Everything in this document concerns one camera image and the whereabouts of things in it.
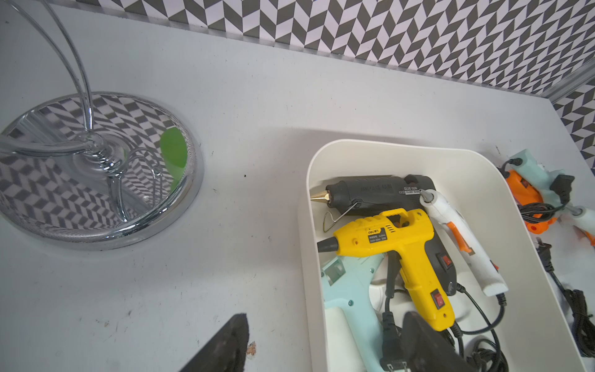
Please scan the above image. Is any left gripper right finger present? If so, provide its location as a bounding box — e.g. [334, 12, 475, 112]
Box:
[401, 312, 474, 372]

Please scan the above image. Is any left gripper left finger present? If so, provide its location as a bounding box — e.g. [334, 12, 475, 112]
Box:
[181, 313, 249, 372]

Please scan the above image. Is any small white glue gun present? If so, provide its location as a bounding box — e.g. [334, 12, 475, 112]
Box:
[420, 189, 509, 297]

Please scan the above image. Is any mint green glue gun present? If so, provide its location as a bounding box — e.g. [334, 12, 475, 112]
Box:
[321, 254, 384, 371]

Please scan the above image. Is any cream plastic storage box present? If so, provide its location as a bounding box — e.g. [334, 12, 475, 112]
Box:
[299, 138, 587, 372]

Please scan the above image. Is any yellow glue gun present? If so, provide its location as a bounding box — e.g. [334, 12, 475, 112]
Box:
[317, 209, 456, 332]

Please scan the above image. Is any black hot glue gun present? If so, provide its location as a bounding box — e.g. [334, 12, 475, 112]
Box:
[310, 175, 457, 296]

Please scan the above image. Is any orange glue gun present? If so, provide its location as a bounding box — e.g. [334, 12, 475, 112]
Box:
[506, 170, 557, 235]

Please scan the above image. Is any white glue gun right pile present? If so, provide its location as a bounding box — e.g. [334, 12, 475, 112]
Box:
[566, 206, 595, 246]

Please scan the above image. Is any mint glue gun at back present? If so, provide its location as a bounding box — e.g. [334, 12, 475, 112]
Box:
[508, 149, 575, 211]

